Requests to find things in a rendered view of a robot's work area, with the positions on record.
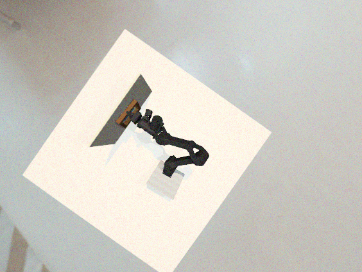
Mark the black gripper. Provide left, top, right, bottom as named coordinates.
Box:
left=126, top=111, right=150, bottom=131

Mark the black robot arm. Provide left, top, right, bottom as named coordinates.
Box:
left=142, top=109, right=209, bottom=177

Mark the brown picture frame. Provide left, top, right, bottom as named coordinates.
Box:
left=116, top=99, right=141, bottom=128

